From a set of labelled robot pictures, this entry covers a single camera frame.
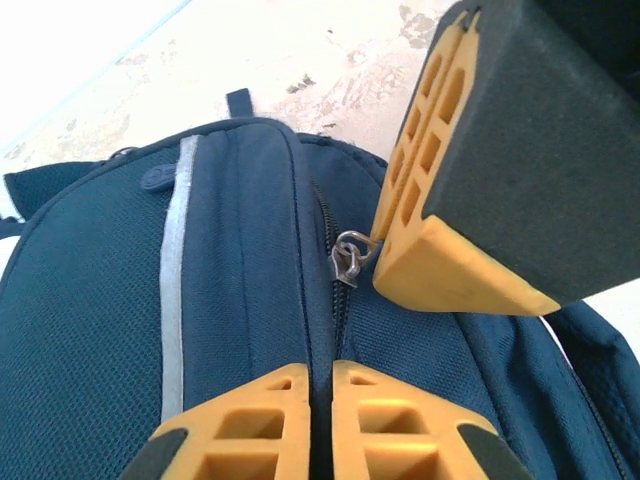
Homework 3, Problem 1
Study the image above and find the navy blue backpack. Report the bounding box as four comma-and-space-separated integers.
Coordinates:
0, 88, 640, 480

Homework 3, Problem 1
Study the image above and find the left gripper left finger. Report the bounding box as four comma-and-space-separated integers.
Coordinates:
119, 363, 314, 480

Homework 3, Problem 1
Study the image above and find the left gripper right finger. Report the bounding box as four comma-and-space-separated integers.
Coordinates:
331, 358, 532, 480

